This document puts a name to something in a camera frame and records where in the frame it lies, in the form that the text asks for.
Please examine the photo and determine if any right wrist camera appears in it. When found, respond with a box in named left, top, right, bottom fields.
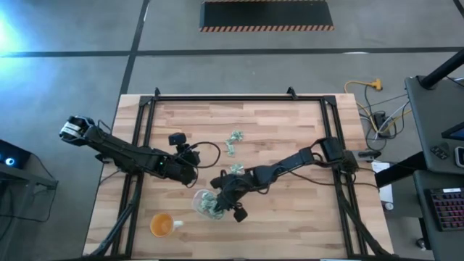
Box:
left=232, top=205, right=249, bottom=223

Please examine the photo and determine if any black pole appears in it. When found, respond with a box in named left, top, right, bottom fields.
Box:
left=419, top=49, right=464, bottom=90

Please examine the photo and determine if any clear plastic container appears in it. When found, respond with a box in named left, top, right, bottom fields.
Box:
left=191, top=188, right=228, bottom=221

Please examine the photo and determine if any dark side table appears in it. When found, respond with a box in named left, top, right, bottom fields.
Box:
left=0, top=166, right=59, bottom=261

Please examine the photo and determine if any white mug orange inside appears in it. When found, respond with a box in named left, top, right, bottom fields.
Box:
left=149, top=212, right=184, bottom=239

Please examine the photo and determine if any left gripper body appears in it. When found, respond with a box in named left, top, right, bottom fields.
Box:
left=159, top=152, right=201, bottom=186

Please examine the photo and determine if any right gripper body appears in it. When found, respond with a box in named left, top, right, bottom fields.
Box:
left=210, top=170, right=269, bottom=213

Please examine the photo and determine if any black power strip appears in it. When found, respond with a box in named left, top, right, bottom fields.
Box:
left=373, top=111, right=392, bottom=138

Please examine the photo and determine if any dark keyboard desk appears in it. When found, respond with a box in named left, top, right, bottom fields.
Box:
left=413, top=169, right=464, bottom=261

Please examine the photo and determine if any dark tablet screen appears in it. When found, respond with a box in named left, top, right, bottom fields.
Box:
left=441, top=122, right=464, bottom=141

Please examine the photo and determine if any black computer blue light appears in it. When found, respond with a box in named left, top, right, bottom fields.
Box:
left=0, top=139, right=32, bottom=170

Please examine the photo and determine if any white paper sheet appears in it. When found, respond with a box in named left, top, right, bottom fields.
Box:
left=371, top=160, right=394, bottom=204

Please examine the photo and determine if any backlit black keyboard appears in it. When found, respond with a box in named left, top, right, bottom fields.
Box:
left=423, top=186, right=464, bottom=232

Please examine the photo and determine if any black hazard-striped mat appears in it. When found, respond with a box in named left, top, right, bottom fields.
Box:
left=199, top=0, right=335, bottom=33

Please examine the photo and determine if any dark grey desk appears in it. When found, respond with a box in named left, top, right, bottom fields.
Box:
left=405, top=74, right=464, bottom=175

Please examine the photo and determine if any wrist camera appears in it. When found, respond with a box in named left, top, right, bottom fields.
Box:
left=167, top=132, right=188, bottom=146
left=232, top=205, right=249, bottom=223

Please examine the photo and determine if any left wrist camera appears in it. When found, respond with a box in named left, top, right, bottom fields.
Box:
left=167, top=132, right=188, bottom=146

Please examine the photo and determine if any small black remote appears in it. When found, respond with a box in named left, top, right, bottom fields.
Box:
left=430, top=144, right=450, bottom=160

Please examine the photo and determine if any black table frame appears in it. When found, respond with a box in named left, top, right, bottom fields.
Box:
left=83, top=86, right=394, bottom=260

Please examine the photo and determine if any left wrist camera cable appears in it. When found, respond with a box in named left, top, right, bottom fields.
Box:
left=188, top=141, right=221, bottom=170

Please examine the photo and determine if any yellow extension cord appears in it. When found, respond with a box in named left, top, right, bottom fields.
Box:
left=343, top=78, right=414, bottom=135

